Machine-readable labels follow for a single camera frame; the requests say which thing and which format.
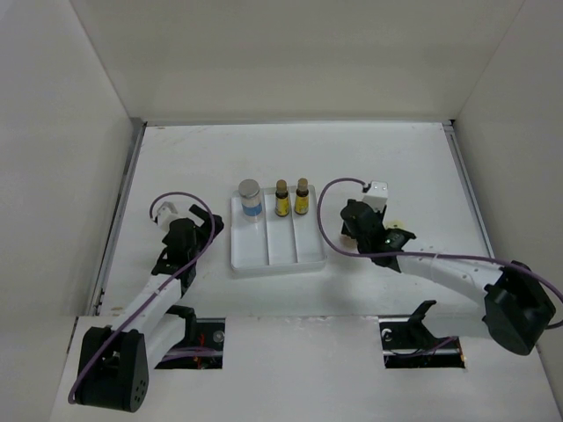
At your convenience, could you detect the beige spice bottle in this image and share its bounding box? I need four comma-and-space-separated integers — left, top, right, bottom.
384, 220, 406, 229

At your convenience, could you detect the blue-label jar silver lid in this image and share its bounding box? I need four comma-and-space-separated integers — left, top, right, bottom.
238, 178, 263, 222

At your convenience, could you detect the brown bottle yellow label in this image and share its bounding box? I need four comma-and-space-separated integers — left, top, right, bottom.
274, 179, 290, 217

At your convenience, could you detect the pink-cap spice bottle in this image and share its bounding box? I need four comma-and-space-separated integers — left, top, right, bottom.
341, 235, 355, 247

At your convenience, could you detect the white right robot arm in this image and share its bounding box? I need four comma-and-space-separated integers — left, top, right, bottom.
340, 200, 555, 355

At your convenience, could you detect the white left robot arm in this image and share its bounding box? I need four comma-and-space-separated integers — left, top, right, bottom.
68, 204, 224, 412

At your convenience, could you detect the white three-compartment tray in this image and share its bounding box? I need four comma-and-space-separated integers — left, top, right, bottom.
230, 185, 326, 278

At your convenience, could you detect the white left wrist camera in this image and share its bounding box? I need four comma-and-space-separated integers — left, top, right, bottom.
154, 201, 179, 231

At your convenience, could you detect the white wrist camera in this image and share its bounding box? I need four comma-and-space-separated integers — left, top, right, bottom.
362, 180, 389, 213
154, 201, 179, 231

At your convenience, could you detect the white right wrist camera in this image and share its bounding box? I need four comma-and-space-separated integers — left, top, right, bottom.
362, 180, 389, 213

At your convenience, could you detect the left aluminium frame rail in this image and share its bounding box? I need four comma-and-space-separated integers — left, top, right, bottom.
84, 117, 147, 316

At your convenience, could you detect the aluminium frame rail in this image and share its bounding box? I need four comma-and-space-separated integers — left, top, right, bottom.
442, 120, 495, 258
84, 117, 147, 316

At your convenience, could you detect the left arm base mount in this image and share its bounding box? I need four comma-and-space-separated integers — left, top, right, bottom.
156, 305, 226, 370

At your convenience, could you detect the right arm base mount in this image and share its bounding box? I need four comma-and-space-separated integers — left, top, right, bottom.
378, 300, 465, 369

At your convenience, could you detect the right aluminium frame rail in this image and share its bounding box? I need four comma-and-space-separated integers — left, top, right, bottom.
442, 120, 495, 258

